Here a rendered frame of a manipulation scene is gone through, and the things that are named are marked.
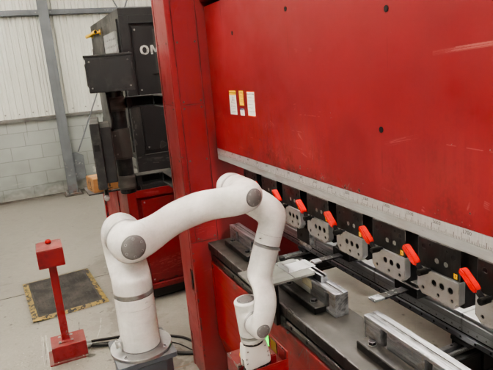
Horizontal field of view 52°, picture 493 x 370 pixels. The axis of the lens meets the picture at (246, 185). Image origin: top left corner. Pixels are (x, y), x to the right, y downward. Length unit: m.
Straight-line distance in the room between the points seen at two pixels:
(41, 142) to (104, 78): 5.95
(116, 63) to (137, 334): 1.58
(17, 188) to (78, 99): 1.71
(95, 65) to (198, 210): 1.41
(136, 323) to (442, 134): 1.01
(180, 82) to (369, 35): 1.37
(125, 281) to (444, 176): 0.93
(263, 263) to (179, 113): 1.22
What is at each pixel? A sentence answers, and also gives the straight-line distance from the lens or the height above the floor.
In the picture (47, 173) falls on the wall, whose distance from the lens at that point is 8.73.
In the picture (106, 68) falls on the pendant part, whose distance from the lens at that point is 2.76.
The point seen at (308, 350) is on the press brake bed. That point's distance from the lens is 2.01.
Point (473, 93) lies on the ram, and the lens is 1.26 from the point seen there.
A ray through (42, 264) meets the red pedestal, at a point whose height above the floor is 0.71.
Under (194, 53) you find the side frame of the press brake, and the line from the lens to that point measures 2.71.
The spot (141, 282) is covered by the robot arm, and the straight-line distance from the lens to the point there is 1.54.
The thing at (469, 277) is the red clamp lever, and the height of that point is 1.30.
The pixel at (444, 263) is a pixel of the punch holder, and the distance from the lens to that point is 1.42.
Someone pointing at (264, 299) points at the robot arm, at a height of 1.08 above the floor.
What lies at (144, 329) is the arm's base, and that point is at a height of 1.08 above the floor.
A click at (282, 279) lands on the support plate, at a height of 1.00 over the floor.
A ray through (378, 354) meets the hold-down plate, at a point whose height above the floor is 0.90.
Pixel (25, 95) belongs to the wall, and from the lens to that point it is 8.59.
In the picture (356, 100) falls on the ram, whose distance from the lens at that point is 1.59.
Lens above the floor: 1.84
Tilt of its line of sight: 14 degrees down
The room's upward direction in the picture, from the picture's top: 5 degrees counter-clockwise
